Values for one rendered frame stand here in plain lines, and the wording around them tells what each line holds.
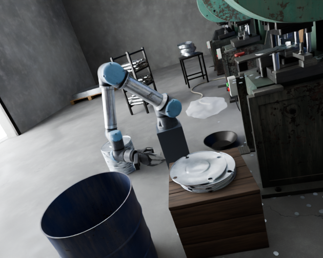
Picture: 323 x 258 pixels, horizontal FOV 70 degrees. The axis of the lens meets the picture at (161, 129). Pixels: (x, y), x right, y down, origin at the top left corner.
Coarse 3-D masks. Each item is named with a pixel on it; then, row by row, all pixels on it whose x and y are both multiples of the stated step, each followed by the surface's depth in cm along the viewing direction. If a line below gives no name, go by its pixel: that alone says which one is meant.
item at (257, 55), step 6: (270, 48) 136; (276, 48) 131; (252, 54) 138; (258, 54) 131; (264, 54) 128; (240, 60) 132; (246, 60) 131; (258, 60) 134; (264, 60) 131; (270, 60) 130; (258, 66) 137; (264, 66) 132; (258, 72) 136; (264, 72) 134
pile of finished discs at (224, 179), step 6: (228, 156) 119; (228, 162) 114; (234, 162) 112; (228, 168) 110; (234, 168) 108; (222, 174) 107; (228, 174) 106; (234, 174) 108; (216, 180) 104; (222, 180) 102; (228, 180) 104; (186, 186) 109; (192, 186) 108; (198, 186) 104; (204, 186) 103; (210, 186) 102; (216, 186) 103; (222, 186) 105; (198, 192) 105; (204, 192) 104
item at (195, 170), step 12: (192, 156) 128; (204, 156) 124; (216, 156) 121; (180, 168) 120; (192, 168) 116; (204, 168) 113; (216, 168) 111; (180, 180) 111; (192, 180) 108; (204, 180) 106
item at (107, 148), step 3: (123, 138) 221; (126, 138) 219; (129, 138) 216; (108, 141) 225; (126, 141) 212; (129, 141) 209; (105, 144) 220; (108, 144) 218; (126, 144) 205; (102, 147) 215; (105, 147) 213; (108, 147) 211; (111, 147) 209; (102, 150) 209; (105, 150) 207; (108, 150) 204
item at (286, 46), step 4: (288, 44) 134; (292, 44) 131; (284, 48) 127; (288, 48) 124; (292, 48) 124; (296, 48) 124; (284, 52) 127; (288, 52) 125; (292, 52) 125; (284, 56) 129; (288, 56) 126
